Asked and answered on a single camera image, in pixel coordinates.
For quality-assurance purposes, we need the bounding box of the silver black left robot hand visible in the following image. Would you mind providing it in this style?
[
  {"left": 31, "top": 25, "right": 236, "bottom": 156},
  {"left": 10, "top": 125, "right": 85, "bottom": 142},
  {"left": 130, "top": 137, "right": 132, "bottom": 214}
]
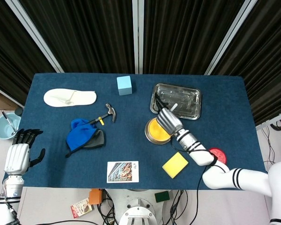
[{"left": 4, "top": 128, "right": 46, "bottom": 175}]

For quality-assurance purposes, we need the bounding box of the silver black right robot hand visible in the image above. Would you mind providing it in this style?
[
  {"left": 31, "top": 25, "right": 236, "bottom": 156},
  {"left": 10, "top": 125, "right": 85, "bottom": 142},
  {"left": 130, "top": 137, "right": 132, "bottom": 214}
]
[{"left": 154, "top": 92, "right": 184, "bottom": 137}]

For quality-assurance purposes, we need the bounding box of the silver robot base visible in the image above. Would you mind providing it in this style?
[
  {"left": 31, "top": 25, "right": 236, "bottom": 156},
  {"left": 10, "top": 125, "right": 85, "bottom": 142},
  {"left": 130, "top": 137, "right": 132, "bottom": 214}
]
[{"left": 105, "top": 189, "right": 172, "bottom": 225}]

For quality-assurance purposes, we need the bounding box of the white bowl with yellow inside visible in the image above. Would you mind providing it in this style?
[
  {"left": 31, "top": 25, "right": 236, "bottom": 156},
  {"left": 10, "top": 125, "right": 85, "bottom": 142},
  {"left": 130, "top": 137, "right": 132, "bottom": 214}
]
[{"left": 147, "top": 117, "right": 172, "bottom": 143}]

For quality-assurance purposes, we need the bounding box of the orange metal bowl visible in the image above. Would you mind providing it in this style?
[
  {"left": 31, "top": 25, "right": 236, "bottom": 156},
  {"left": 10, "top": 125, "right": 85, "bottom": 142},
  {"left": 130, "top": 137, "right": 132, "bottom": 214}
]
[{"left": 144, "top": 117, "right": 173, "bottom": 145}]

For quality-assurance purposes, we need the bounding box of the rectangular steel tray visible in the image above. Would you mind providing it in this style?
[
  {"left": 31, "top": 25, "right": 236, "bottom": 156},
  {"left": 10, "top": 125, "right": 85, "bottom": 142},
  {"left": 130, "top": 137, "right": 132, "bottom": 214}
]
[{"left": 149, "top": 83, "right": 202, "bottom": 120}]

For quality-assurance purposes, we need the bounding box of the light blue plastic basin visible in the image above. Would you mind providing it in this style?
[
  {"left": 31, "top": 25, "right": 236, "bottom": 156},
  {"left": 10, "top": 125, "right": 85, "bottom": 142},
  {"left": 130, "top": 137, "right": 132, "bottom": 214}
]
[{"left": 0, "top": 112, "right": 22, "bottom": 141}]

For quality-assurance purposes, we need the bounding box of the pen in basin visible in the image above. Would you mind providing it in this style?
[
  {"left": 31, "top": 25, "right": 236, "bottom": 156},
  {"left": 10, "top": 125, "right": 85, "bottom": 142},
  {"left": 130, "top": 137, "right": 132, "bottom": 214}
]
[{"left": 1, "top": 110, "right": 16, "bottom": 135}]

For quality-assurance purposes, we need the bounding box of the yellow sponge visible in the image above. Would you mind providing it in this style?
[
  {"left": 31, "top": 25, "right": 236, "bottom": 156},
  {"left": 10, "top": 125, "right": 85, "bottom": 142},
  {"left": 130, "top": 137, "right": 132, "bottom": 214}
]
[{"left": 162, "top": 151, "right": 189, "bottom": 180}]

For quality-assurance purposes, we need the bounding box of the dark blue tablecloth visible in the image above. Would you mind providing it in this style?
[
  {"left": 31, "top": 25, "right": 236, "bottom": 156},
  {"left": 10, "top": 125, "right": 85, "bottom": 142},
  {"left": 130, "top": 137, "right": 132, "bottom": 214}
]
[{"left": 21, "top": 73, "right": 266, "bottom": 191}]

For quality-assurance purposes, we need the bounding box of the light blue foam cube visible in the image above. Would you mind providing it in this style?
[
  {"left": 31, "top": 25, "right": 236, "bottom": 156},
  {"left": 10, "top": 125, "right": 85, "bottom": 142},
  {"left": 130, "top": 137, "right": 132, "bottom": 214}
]
[{"left": 116, "top": 75, "right": 133, "bottom": 96}]

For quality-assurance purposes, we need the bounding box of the claw hammer with yellow tag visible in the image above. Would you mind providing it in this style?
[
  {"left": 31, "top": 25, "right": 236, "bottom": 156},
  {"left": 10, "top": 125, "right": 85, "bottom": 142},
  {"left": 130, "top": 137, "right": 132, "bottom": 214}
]
[{"left": 88, "top": 103, "right": 117, "bottom": 126}]

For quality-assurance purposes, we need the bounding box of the red round disc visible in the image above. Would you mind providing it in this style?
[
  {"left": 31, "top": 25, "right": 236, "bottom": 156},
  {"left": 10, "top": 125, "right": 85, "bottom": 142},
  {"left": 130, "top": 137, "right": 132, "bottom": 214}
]
[{"left": 208, "top": 147, "right": 229, "bottom": 165}]

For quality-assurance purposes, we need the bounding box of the blue and grey fleece hat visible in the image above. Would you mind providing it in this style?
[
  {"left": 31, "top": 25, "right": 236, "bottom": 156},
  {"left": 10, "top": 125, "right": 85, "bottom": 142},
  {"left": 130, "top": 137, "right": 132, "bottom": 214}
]
[{"left": 65, "top": 118, "right": 107, "bottom": 158}]

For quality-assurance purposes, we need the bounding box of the dragon picture postcard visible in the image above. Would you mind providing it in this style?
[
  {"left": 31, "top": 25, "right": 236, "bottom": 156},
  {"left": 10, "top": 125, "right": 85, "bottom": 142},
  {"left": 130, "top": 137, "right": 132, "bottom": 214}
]
[{"left": 106, "top": 160, "right": 140, "bottom": 184}]

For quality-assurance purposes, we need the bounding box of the white slipper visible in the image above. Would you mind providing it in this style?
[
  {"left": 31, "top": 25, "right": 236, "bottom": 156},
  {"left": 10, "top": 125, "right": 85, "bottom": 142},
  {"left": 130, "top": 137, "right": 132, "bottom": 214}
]
[{"left": 43, "top": 88, "right": 97, "bottom": 108}]

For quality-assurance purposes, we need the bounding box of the dark green box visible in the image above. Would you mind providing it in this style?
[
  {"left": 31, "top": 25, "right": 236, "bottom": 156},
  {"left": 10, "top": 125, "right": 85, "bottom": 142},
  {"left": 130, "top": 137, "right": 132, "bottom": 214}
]
[{"left": 154, "top": 190, "right": 171, "bottom": 203}]

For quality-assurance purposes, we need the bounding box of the printed snack packet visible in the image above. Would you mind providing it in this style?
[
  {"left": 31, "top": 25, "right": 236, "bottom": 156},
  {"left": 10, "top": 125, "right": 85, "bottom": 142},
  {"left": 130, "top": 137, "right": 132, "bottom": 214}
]
[{"left": 70, "top": 198, "right": 95, "bottom": 219}]

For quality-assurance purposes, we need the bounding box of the orange box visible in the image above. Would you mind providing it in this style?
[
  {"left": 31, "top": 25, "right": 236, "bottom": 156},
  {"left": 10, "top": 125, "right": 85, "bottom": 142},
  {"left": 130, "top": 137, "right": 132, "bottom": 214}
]
[{"left": 88, "top": 188, "right": 104, "bottom": 205}]

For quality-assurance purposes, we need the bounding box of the black curtain panel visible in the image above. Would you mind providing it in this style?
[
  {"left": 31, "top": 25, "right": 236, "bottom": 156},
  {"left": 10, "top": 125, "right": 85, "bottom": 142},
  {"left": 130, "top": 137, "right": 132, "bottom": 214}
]
[
  {"left": 211, "top": 0, "right": 281, "bottom": 126},
  {"left": 0, "top": 0, "right": 56, "bottom": 106},
  {"left": 142, "top": 0, "right": 245, "bottom": 75},
  {"left": 18, "top": 0, "right": 134, "bottom": 74}
]

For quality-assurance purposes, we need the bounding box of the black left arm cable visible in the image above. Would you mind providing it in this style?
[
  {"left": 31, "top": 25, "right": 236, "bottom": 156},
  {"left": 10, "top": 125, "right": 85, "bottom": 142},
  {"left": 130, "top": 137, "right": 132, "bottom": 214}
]
[{"left": 0, "top": 187, "right": 101, "bottom": 225}]

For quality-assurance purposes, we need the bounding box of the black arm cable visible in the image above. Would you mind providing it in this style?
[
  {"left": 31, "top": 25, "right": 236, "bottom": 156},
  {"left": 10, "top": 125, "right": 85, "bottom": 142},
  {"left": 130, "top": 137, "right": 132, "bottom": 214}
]
[
  {"left": 170, "top": 140, "right": 229, "bottom": 225},
  {"left": 0, "top": 187, "right": 101, "bottom": 225}
]

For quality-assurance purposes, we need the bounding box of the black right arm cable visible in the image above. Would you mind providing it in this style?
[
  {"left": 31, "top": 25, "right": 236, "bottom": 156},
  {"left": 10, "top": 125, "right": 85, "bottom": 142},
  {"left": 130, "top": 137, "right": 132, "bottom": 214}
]
[{"left": 170, "top": 140, "right": 229, "bottom": 225}]

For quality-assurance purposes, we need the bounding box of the black floor cable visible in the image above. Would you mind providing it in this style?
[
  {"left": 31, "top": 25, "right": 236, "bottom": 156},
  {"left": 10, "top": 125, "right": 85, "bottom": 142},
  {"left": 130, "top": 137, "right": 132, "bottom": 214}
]
[
  {"left": 168, "top": 189, "right": 188, "bottom": 225},
  {"left": 263, "top": 126, "right": 281, "bottom": 169},
  {"left": 97, "top": 189, "right": 119, "bottom": 225}
]

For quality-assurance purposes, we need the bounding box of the white screen frame post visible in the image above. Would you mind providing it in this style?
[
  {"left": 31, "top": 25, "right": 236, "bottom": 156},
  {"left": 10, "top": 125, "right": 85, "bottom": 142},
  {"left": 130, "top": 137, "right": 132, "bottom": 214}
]
[
  {"left": 132, "top": 0, "right": 145, "bottom": 75},
  {"left": 5, "top": 0, "right": 65, "bottom": 74},
  {"left": 204, "top": 0, "right": 259, "bottom": 76}
]

